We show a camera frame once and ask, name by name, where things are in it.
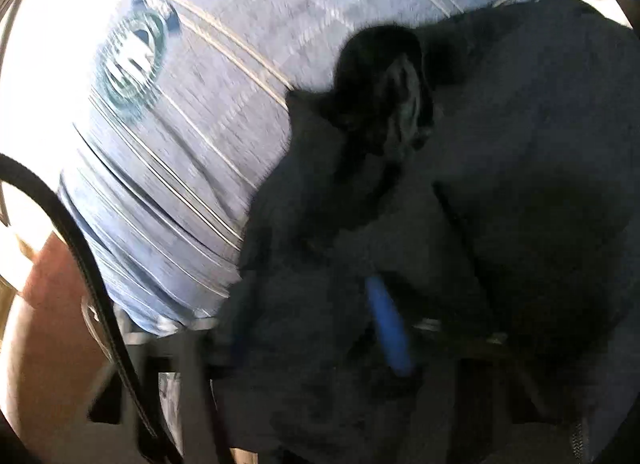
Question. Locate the blue striped polo shirt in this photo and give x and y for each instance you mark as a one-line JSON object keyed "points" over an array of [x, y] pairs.
{"points": [[225, 68]]}

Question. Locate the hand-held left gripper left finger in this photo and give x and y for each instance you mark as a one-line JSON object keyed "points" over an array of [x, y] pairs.
{"points": [[192, 394]]}

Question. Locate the dark navy garment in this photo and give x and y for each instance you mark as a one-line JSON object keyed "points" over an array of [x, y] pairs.
{"points": [[525, 143]]}

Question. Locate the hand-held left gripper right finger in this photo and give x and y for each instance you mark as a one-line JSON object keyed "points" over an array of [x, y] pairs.
{"points": [[390, 329]]}

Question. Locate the white bed sheet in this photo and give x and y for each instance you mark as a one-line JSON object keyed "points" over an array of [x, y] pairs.
{"points": [[50, 93]]}

